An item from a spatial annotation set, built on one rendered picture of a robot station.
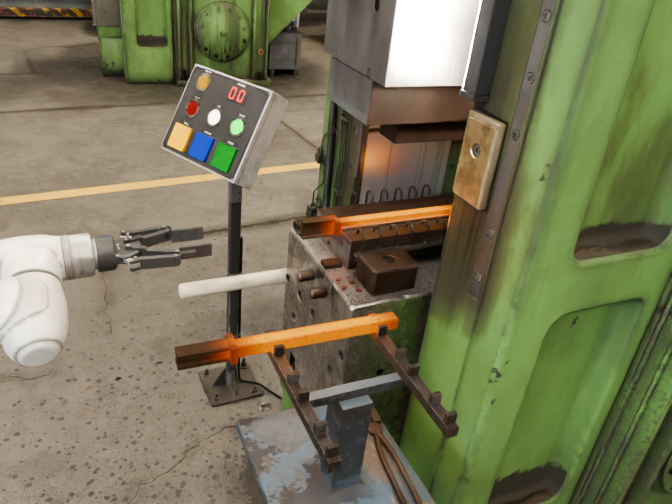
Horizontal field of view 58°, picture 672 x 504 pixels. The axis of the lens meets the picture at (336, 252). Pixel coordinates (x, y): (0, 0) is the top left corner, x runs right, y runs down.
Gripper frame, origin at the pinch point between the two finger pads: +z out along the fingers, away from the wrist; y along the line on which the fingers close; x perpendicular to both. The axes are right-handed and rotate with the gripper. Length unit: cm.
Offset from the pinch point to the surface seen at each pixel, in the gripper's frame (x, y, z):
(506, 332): -1, 47, 49
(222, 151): 2.5, -45.0, 18.8
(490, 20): 52, 27, 45
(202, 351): -1.4, 34.7, -6.8
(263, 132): 9, -41, 30
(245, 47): -63, -472, 161
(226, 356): -3.8, 34.5, -2.5
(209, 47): -63, -472, 126
